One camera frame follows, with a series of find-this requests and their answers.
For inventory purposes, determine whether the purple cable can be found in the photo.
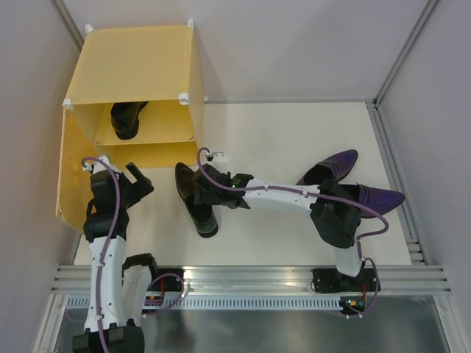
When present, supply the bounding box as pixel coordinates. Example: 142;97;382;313
65;156;185;353
197;147;390;321

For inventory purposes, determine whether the purple loafer lower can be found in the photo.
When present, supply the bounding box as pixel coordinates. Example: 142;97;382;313
341;184;406;215

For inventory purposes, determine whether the black pointed loafer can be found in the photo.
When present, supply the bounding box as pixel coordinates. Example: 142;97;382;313
174;163;219;238

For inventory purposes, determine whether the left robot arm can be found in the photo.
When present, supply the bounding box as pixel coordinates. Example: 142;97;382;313
72;156;160;352

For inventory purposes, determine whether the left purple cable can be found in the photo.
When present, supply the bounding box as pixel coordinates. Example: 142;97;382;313
65;156;185;353

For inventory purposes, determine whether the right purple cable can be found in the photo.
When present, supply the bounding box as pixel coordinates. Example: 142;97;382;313
197;147;390;321

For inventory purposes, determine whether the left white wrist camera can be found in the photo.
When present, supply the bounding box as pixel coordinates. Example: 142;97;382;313
81;154;121;179

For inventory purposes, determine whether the right aluminium frame profile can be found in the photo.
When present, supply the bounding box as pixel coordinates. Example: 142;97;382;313
366;1;470;352

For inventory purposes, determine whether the purple loafer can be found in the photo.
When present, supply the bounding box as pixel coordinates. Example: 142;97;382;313
341;184;406;215
297;149;358;185

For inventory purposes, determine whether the purple loafer upper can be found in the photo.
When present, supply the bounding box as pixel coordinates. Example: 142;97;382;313
297;149;358;185

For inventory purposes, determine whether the black leather shoe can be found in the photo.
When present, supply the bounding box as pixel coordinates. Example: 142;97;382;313
110;101;148;140

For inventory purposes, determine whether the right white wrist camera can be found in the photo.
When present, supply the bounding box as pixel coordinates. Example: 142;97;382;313
206;151;229;174

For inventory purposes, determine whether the white slotted cable duct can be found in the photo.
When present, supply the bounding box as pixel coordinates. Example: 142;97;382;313
65;295;342;311

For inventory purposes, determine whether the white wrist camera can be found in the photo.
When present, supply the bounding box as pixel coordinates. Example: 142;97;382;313
206;151;229;174
81;154;121;179

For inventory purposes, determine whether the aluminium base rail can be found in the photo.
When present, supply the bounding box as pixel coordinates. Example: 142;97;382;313
51;265;452;296

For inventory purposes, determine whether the yellow shoe cabinet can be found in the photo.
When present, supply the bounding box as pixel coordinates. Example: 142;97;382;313
61;18;209;169

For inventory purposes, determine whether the left aluminium frame post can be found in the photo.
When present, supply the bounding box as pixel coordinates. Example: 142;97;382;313
49;0;84;52

